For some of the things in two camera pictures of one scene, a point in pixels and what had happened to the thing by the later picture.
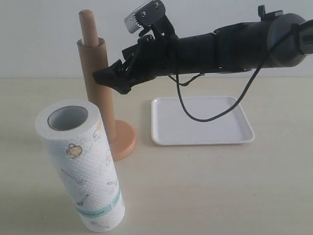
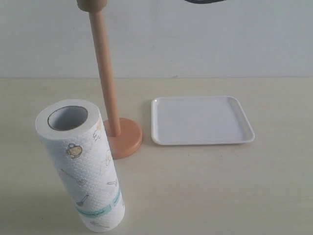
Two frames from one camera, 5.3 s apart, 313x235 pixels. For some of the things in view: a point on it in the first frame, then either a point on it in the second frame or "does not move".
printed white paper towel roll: [75, 130] does not move
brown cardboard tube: [93, 59] to [92, 6]
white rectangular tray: [170, 126] does not move
